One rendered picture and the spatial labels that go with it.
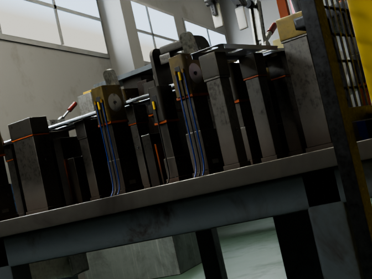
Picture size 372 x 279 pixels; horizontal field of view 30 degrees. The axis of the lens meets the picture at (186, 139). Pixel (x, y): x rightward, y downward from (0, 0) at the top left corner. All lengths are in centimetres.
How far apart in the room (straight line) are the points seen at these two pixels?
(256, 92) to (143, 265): 383
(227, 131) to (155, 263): 388
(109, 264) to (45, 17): 249
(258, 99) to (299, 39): 19
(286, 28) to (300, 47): 6
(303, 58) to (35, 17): 498
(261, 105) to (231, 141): 20
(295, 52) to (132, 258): 392
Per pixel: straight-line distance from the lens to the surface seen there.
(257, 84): 183
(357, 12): 137
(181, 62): 193
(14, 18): 633
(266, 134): 182
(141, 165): 236
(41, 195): 245
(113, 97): 219
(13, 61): 614
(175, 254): 541
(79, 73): 707
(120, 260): 562
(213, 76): 168
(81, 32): 731
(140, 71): 270
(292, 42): 184
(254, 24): 227
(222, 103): 167
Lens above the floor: 70
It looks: 3 degrees up
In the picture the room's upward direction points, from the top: 13 degrees counter-clockwise
